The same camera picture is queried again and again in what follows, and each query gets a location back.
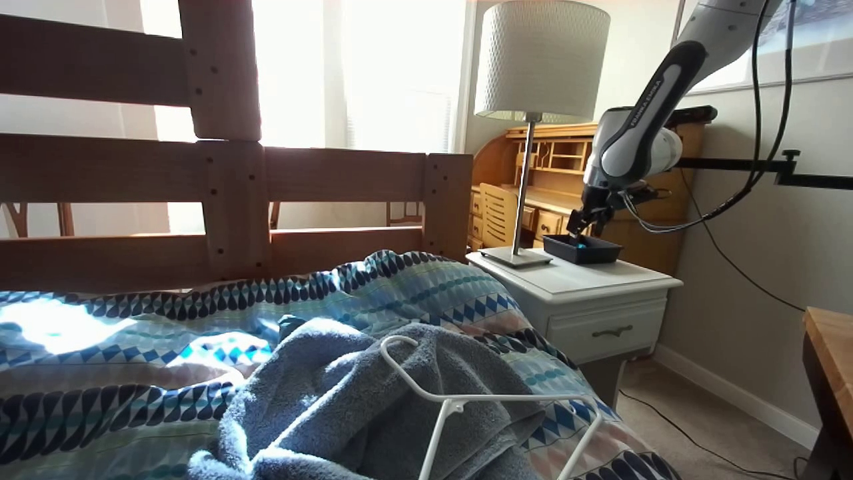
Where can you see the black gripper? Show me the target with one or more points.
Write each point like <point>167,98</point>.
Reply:
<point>604,201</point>

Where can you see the black box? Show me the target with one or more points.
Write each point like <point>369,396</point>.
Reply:
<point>583,250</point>

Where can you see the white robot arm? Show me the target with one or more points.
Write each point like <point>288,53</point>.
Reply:
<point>641,134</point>

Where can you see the white nightstand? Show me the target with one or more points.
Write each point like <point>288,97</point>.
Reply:
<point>587,280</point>

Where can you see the wooden roll-top desk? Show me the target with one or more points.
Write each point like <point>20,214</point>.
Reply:
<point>656,229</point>

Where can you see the white shade table lamp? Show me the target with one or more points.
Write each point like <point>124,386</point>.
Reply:
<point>543,61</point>

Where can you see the white window curtain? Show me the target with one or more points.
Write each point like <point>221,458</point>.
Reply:
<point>391,69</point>

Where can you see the wooden table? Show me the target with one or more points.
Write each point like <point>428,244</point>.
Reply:
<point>831,346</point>

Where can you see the grey-blue fleece blanket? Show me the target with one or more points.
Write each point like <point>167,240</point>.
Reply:
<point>336,400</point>

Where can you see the blue patterned blanket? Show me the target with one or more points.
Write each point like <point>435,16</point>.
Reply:
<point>133,354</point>

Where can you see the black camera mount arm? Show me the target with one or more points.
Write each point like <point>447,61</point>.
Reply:
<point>729,162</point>

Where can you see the black bar camera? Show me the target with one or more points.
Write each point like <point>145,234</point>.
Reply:
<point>696,113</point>

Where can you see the wooden bunk bed frame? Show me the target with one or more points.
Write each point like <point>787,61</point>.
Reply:
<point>229,177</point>

